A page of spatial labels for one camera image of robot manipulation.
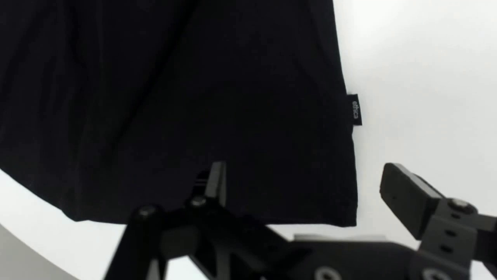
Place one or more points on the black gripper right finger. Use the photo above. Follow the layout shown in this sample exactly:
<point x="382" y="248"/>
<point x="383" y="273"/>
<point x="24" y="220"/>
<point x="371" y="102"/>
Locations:
<point x="413" y="200"/>

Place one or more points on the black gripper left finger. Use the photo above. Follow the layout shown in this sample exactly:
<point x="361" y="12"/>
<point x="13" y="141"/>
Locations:
<point x="214" y="181"/>

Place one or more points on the black t-shirt white logo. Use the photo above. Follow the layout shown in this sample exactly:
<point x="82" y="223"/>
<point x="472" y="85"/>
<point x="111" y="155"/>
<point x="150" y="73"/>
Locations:
<point x="180" y="104"/>

